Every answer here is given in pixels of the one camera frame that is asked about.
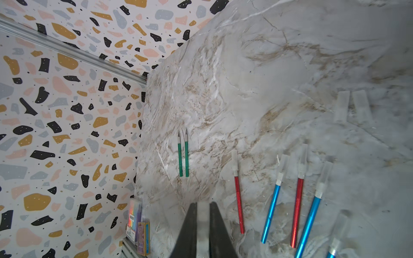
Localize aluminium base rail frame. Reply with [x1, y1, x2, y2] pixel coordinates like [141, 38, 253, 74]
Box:
[120, 238, 145, 258]

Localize rainbow knife set package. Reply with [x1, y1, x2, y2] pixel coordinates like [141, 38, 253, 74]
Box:
[126, 198, 143, 244]

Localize aluminium corner post left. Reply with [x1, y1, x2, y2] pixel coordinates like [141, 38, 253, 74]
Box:
[1, 18, 147, 88]

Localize clear plastic knife cap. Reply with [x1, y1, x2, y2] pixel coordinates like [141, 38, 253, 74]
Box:
[333, 91, 350, 123]

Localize clear cap of red knife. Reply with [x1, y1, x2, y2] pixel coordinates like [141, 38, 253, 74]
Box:
[196, 202, 210, 258]

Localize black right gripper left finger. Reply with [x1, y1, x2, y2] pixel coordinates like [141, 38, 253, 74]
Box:
[170, 203, 197, 258]

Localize green carving knife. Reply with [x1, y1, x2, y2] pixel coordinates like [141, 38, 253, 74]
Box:
[177, 131, 183, 177]
[184, 130, 189, 177]

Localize red carving knife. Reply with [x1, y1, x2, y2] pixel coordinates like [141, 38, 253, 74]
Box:
[290, 144, 308, 248]
[231, 149, 245, 234]

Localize blue carving knife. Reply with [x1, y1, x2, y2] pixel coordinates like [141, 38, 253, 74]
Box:
[326, 210, 351, 258]
[261, 154, 290, 244]
[295, 161, 333, 258]

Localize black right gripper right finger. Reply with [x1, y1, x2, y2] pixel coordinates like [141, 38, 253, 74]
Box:
[209, 202, 238, 258]

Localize purple orange small box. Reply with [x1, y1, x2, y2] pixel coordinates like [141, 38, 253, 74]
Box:
[136, 221, 151, 256]

